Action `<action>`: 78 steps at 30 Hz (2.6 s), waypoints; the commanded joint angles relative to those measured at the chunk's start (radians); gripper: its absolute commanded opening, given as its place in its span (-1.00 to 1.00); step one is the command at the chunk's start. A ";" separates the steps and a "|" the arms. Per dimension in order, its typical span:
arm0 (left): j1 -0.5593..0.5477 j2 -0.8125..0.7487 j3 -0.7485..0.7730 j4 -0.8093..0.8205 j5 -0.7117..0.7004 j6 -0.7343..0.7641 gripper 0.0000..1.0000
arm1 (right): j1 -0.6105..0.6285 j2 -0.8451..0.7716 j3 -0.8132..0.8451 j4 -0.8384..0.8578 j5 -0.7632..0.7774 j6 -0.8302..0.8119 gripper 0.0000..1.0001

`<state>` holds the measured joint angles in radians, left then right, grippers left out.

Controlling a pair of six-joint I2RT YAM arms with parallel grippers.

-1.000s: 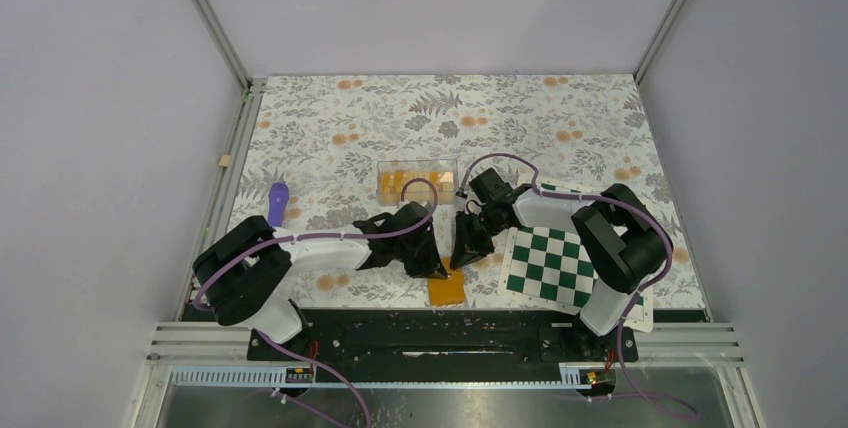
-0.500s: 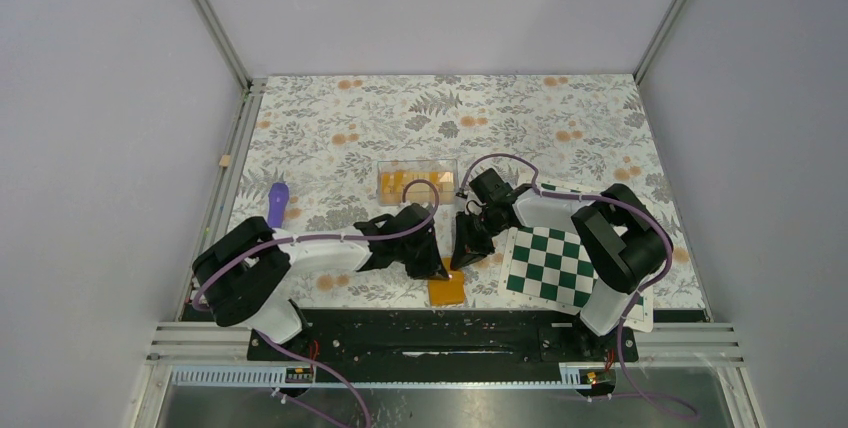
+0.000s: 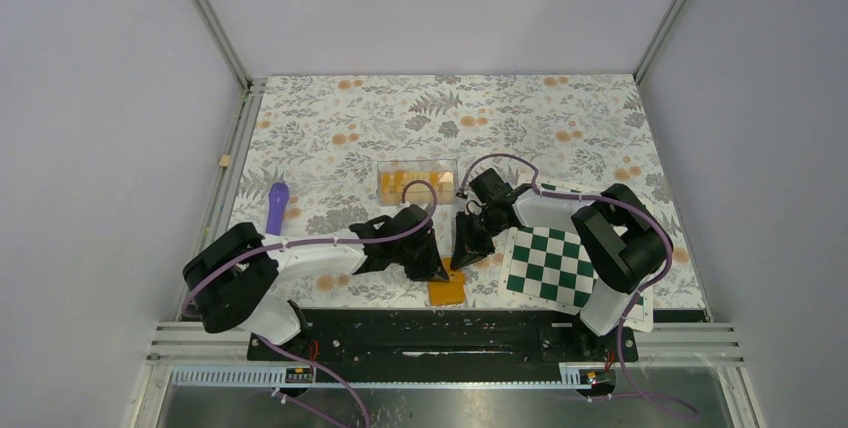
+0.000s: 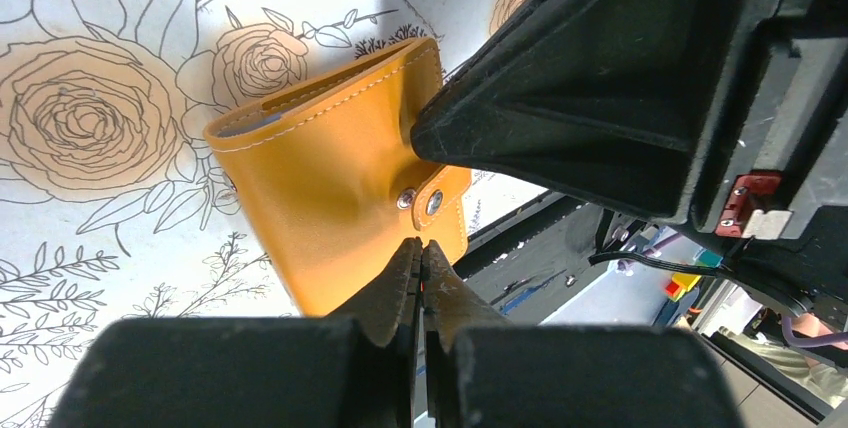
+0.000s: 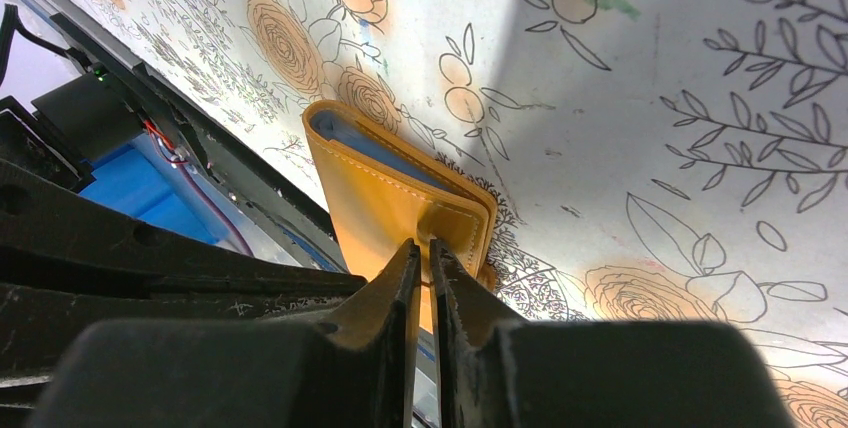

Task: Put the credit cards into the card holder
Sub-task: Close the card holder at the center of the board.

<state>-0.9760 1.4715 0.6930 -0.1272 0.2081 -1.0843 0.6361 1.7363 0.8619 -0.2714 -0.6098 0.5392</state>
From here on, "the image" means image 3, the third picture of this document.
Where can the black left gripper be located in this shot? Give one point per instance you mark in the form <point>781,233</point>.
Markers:
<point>433,266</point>

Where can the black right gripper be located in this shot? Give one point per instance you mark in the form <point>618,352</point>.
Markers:
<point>468,248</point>

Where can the orange leather card holder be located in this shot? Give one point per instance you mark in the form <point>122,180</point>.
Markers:
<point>450,292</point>

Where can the clear box of orange blocks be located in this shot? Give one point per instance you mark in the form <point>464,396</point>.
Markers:
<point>416,181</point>

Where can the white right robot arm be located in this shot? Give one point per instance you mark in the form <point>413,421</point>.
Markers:
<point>626,246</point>

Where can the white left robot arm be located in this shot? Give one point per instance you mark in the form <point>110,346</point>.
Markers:
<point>231,281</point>

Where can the green white chessboard mat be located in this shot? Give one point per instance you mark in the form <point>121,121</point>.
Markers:
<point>546,269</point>

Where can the floral patterned table mat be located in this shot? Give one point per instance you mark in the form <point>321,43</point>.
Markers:
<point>325,137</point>

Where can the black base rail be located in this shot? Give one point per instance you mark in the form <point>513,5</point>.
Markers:
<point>433,346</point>

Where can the aluminium frame rails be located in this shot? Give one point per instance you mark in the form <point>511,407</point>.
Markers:
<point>188,342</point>

